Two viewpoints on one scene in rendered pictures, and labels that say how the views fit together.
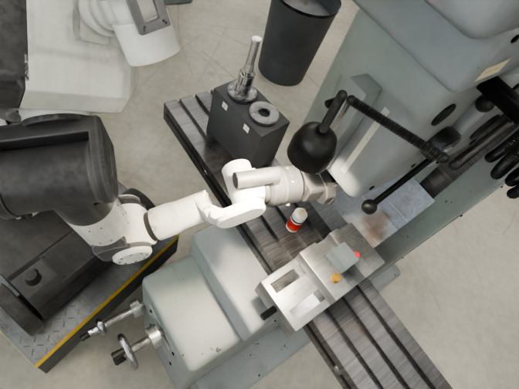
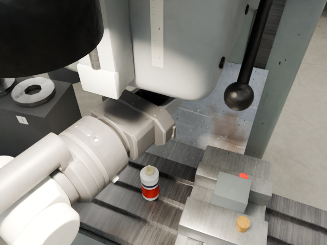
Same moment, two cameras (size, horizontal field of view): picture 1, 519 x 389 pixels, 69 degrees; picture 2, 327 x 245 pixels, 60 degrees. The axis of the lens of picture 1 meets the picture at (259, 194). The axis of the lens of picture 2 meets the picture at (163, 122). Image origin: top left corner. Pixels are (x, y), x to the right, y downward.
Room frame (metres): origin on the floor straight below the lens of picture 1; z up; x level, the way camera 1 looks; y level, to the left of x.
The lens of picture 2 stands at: (0.29, -0.08, 1.52)
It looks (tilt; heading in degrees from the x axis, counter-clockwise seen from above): 46 degrees down; 347
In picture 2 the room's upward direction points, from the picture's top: straight up
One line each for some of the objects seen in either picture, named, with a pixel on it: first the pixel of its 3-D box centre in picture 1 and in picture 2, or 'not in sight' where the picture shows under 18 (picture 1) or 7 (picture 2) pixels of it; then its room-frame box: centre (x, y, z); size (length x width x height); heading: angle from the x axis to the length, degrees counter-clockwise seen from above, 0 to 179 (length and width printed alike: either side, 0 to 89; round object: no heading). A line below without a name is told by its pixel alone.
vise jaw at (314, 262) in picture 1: (322, 272); (222, 227); (0.48, -0.24, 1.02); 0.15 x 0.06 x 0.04; 57
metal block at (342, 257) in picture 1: (340, 259); (229, 195); (0.52, -0.27, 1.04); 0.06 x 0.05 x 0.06; 57
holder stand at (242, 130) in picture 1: (245, 124); (28, 118); (0.84, 0.13, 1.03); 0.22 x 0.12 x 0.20; 62
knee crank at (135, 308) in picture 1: (113, 319); not in sight; (0.26, 0.28, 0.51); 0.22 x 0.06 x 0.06; 144
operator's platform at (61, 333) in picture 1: (56, 247); not in sight; (0.50, 0.72, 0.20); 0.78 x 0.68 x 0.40; 73
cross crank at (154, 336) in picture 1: (139, 345); not in sight; (0.21, 0.15, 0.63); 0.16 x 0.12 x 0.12; 144
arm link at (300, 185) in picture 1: (300, 182); (114, 135); (0.55, -0.07, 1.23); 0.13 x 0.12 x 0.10; 40
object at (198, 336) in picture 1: (251, 290); not in sight; (0.59, -0.13, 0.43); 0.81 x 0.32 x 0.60; 144
